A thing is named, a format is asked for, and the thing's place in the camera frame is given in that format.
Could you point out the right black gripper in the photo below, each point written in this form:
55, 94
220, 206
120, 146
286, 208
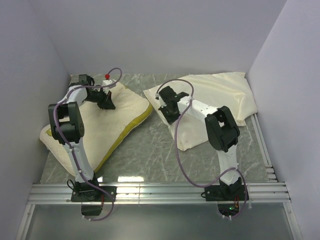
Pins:
170, 119

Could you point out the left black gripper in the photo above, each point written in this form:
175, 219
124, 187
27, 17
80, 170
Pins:
107, 103

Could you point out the cream quilted pillow yellow edge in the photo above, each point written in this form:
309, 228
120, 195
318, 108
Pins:
104, 130

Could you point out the cream satin pillowcase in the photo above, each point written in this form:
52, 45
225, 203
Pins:
229, 89

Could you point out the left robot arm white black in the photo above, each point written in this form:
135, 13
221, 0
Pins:
67, 127

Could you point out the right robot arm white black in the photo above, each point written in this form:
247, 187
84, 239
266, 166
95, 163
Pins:
221, 129

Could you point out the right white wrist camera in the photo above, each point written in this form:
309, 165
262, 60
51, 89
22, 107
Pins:
162, 104

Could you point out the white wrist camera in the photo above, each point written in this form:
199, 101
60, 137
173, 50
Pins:
162, 104
108, 83

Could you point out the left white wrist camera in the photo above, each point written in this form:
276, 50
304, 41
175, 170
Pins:
108, 83

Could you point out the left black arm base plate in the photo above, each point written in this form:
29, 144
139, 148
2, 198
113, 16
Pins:
86, 193

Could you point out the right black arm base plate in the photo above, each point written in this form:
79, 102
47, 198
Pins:
215, 193

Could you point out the aluminium front mounting rail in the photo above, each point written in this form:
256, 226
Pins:
171, 193

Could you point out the aluminium right side rail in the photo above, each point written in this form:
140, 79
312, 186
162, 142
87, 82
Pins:
263, 149

